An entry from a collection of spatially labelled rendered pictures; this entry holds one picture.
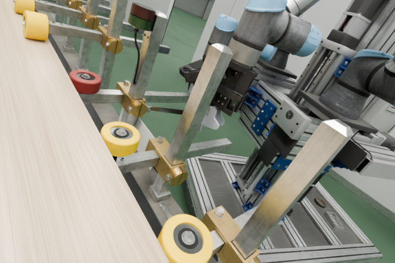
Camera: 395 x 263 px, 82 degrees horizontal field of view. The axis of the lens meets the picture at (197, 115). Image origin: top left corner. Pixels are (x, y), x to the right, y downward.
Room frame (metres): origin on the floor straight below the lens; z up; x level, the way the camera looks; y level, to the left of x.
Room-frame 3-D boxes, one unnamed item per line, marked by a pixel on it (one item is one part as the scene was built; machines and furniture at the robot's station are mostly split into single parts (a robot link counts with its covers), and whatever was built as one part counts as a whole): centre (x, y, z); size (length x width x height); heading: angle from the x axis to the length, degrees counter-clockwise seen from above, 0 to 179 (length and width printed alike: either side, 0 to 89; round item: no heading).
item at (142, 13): (0.60, 0.23, 1.12); 0.06 x 0.06 x 0.02
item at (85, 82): (0.55, 0.32, 0.85); 0.08 x 0.08 x 0.11
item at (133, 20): (0.60, 0.23, 1.09); 0.06 x 0.06 x 0.02
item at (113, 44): (0.81, 0.41, 0.95); 0.14 x 0.06 x 0.05; 50
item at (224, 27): (0.89, 0.04, 1.12); 0.09 x 0.08 x 0.11; 161
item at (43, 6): (1.00, 0.60, 0.95); 0.50 x 0.04 x 0.04; 140
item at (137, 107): (0.64, 0.22, 0.85); 0.14 x 0.06 x 0.05; 50
